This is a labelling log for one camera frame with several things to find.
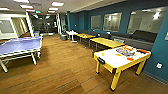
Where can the yellow wooden table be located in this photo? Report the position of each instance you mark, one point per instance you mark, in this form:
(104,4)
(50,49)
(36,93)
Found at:
(86,35)
(106,42)

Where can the frosted office window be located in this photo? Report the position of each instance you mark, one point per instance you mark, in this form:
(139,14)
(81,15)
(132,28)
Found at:
(6,26)

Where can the blue ping pong table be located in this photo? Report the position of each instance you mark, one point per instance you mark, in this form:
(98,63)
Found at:
(18,45)

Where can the dark grey sofa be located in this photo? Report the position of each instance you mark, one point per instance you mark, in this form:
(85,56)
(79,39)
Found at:
(140,38)

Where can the interior glass window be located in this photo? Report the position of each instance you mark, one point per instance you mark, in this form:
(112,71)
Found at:
(112,22)
(145,21)
(96,22)

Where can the green exit sign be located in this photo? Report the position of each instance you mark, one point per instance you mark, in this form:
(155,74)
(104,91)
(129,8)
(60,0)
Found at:
(38,11)

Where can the yellow air hockey table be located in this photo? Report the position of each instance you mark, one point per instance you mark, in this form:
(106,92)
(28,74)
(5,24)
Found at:
(113,61)

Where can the pale yellow wall plate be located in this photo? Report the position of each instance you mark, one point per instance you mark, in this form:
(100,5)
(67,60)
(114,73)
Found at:
(166,36)

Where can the white wall outlet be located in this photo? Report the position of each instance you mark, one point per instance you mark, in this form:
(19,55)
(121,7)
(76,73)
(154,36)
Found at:
(159,65)

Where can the red black paddle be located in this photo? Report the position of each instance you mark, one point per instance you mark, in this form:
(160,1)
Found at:
(143,51)

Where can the ceiling light panel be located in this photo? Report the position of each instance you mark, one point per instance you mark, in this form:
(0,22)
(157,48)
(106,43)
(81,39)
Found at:
(26,6)
(21,1)
(57,3)
(4,8)

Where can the dark grey floor bin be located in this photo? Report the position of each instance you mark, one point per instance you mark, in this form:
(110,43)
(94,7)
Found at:
(63,37)

